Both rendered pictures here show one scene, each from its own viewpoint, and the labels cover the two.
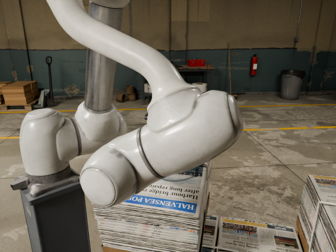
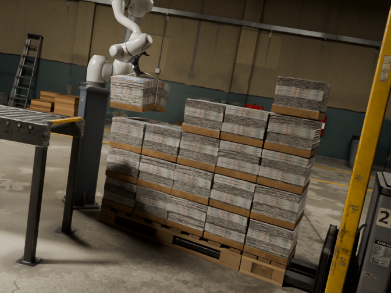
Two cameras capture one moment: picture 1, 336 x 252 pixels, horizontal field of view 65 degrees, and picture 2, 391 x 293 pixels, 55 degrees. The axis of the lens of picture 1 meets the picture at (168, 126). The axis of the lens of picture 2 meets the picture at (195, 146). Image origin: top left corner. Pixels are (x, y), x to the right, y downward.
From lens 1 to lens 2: 2.26 m
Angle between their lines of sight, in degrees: 13
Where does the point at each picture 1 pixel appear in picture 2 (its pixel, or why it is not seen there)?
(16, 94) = (67, 104)
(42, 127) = (99, 60)
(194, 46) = (256, 92)
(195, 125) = (137, 38)
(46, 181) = (94, 84)
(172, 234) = (135, 93)
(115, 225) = (116, 90)
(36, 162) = (92, 74)
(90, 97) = not seen: hidden behind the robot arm
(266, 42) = (339, 102)
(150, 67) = (134, 28)
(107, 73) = not seen: hidden behind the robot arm
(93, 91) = not seen: hidden behind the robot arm
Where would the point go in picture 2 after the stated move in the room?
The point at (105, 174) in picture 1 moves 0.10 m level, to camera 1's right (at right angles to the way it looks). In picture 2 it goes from (115, 46) to (130, 49)
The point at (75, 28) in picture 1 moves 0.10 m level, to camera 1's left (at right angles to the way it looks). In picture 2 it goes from (118, 17) to (105, 15)
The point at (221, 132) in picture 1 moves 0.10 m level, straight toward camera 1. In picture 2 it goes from (142, 40) to (134, 37)
